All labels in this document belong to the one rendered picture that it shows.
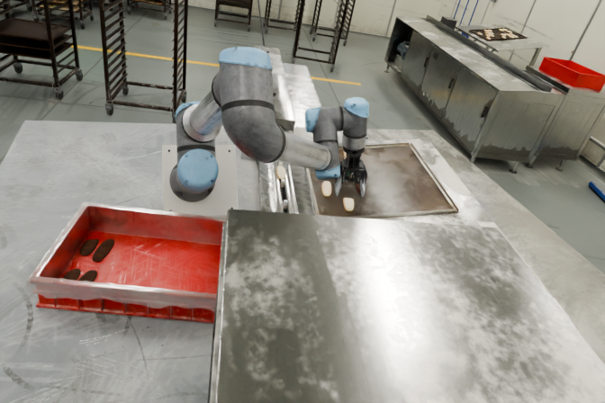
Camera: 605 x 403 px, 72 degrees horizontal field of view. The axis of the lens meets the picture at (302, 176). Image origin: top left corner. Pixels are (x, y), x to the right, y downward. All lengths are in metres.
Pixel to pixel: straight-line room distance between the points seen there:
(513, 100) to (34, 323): 3.77
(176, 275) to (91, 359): 0.30
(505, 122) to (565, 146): 0.91
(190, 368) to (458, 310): 0.66
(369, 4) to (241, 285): 8.37
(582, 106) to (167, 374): 4.33
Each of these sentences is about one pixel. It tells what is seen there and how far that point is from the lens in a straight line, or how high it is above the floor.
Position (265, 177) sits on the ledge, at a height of 0.86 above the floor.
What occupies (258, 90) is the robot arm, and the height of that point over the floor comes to 1.42.
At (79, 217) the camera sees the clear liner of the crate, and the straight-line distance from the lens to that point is 1.35.
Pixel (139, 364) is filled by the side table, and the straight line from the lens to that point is 1.11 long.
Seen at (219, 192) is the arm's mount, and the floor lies 0.89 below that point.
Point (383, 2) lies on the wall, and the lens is 8.88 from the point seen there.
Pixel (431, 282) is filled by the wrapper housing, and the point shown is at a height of 1.30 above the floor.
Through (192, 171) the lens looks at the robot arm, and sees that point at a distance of 1.25.
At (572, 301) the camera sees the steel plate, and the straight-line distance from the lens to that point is 1.72.
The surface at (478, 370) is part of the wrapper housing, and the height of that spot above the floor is 1.30.
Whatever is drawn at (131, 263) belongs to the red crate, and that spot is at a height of 0.82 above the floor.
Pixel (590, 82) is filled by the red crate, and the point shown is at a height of 0.93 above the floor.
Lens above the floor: 1.74
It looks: 31 degrees down
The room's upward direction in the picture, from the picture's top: 12 degrees clockwise
